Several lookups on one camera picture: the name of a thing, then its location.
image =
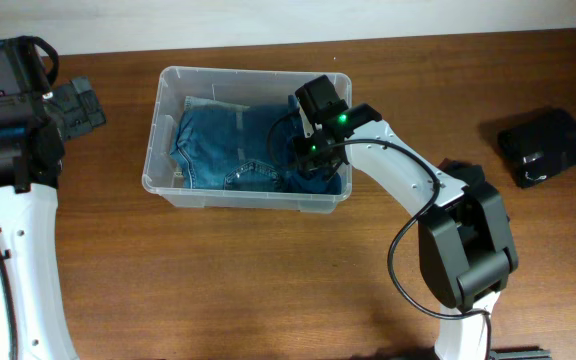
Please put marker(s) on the black garment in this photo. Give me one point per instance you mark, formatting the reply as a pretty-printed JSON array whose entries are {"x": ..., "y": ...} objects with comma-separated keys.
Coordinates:
[
  {"x": 471, "y": 174},
  {"x": 540, "y": 147}
]

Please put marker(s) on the light blue jeans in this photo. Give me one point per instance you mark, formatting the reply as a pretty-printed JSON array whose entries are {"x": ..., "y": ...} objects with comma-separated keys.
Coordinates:
[{"x": 192, "y": 102}]

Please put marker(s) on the teal blue garment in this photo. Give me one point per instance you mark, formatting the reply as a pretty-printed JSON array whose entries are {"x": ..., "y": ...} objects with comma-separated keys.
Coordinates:
[{"x": 322, "y": 181}]

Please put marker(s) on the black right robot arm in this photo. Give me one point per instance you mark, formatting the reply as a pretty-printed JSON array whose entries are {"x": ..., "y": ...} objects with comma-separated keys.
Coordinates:
[{"x": 466, "y": 248}]

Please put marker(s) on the dark blue jeans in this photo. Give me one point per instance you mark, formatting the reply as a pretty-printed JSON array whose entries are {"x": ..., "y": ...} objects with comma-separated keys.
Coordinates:
[{"x": 221, "y": 148}]

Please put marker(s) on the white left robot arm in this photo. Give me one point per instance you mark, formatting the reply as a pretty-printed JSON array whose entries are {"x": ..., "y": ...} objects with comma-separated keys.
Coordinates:
[{"x": 33, "y": 131}]

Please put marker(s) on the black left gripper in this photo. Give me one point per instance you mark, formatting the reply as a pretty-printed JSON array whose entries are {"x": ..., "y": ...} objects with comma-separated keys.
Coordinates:
[{"x": 82, "y": 105}]

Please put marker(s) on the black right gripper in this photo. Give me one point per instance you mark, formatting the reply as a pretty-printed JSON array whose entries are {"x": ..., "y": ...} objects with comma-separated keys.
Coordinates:
[{"x": 304, "y": 160}]

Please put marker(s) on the clear plastic storage container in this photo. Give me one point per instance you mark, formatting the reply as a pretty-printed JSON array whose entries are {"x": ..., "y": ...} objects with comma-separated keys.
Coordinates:
[{"x": 162, "y": 174}]

